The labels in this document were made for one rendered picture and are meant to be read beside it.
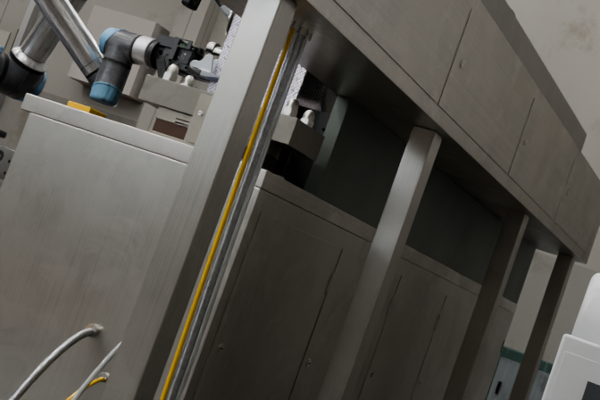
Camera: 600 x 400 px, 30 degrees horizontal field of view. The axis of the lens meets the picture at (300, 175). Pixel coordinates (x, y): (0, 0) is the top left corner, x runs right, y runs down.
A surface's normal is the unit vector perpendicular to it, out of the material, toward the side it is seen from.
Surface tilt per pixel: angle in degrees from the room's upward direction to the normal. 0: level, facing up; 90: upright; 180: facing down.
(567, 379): 90
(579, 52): 90
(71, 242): 90
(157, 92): 90
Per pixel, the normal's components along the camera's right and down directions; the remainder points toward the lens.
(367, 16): 0.86, 0.28
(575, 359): -0.25, -0.17
